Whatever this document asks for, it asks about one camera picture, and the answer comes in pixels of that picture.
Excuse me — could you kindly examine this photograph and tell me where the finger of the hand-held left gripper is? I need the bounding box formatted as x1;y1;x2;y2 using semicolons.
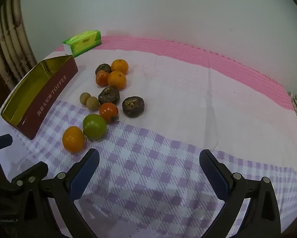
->
11;161;49;191
0;134;13;152

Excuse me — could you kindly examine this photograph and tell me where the green tissue pack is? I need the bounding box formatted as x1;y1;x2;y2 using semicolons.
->
62;30;102;58

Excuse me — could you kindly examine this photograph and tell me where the red and gold tin box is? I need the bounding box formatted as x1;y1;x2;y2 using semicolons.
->
1;55;78;140

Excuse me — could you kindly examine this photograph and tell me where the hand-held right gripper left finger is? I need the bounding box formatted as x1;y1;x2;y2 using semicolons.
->
19;148;100;238

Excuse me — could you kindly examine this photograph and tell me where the orange tomato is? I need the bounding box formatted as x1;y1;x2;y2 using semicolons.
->
62;126;85;153

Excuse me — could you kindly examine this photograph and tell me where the brown longan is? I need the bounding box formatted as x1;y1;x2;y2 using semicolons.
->
79;92;92;104
86;97;100;111

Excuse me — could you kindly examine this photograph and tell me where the pink and purple checked tablecloth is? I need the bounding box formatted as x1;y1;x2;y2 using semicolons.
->
0;36;297;236

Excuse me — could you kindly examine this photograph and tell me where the mandarin orange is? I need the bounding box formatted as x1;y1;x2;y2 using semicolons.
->
111;59;129;75
107;71;127;90

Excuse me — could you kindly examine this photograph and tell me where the green tomato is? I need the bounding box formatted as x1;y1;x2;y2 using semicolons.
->
82;114;107;140

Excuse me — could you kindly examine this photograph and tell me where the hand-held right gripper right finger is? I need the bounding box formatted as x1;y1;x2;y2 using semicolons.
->
199;149;282;238

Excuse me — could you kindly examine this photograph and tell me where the dark brown round fruit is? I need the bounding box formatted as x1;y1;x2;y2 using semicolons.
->
122;96;145;118
98;86;120;106
95;63;112;76

